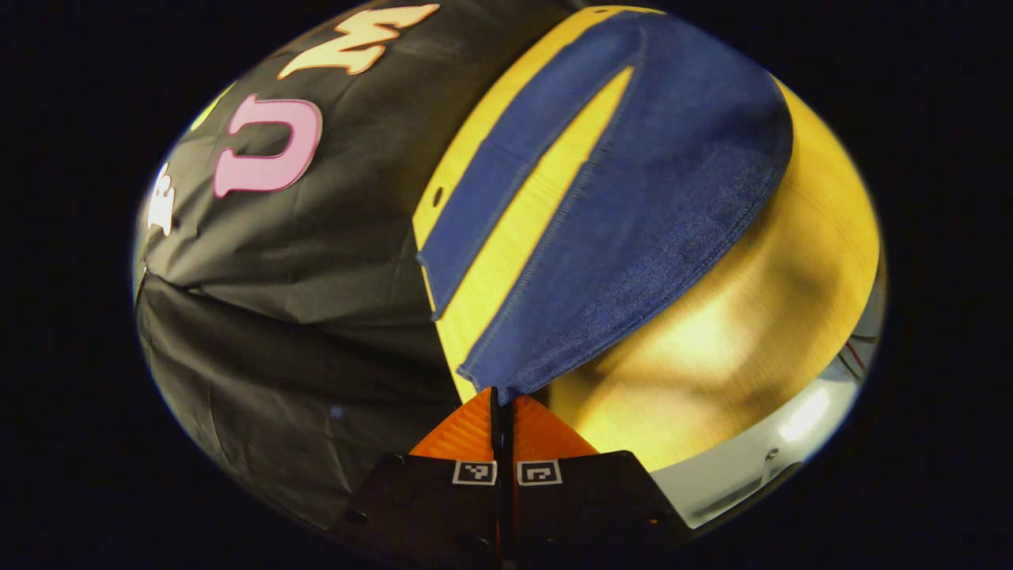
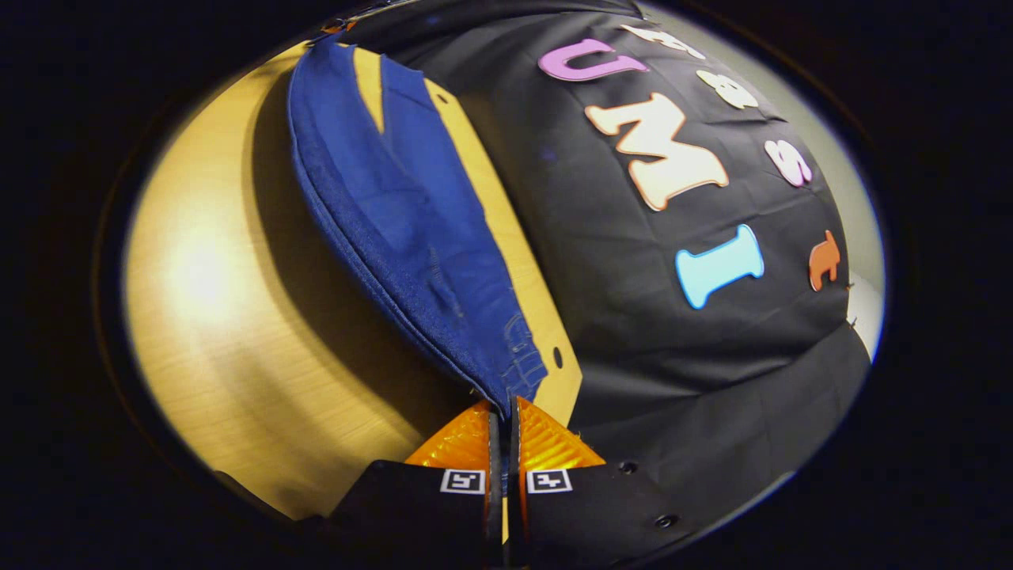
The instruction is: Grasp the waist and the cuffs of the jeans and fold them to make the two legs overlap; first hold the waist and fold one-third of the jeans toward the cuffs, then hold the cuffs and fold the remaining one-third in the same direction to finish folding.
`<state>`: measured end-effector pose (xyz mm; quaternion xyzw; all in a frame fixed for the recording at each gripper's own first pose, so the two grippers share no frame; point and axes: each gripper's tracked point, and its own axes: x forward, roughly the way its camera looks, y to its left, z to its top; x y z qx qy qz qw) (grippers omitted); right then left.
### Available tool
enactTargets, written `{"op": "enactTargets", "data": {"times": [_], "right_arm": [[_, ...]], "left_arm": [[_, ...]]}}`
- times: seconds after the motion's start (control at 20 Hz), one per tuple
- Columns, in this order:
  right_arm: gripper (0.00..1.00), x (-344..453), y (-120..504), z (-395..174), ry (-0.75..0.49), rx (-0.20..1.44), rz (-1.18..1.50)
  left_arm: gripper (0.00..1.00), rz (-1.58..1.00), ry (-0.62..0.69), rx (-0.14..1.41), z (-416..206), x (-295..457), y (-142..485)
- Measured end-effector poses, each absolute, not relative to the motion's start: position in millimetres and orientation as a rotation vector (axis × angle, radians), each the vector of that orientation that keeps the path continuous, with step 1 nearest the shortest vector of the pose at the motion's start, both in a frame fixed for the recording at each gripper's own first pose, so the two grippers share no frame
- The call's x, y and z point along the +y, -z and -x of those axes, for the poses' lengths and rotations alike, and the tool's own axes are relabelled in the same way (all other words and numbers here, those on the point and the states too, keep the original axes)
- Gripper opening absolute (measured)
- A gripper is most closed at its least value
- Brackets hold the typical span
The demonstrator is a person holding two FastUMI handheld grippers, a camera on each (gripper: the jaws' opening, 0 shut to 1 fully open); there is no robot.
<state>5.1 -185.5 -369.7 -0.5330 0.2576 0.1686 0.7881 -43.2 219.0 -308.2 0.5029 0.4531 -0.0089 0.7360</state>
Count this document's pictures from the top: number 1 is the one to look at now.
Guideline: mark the black backdrop cloth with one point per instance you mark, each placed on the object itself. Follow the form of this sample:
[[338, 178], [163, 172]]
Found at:
[[316, 317]]

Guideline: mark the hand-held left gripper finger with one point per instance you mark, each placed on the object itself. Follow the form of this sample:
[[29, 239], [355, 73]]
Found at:
[[510, 443], [496, 443]]

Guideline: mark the blue denim jeans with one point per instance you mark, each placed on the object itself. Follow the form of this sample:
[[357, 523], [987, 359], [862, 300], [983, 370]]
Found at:
[[649, 237]]

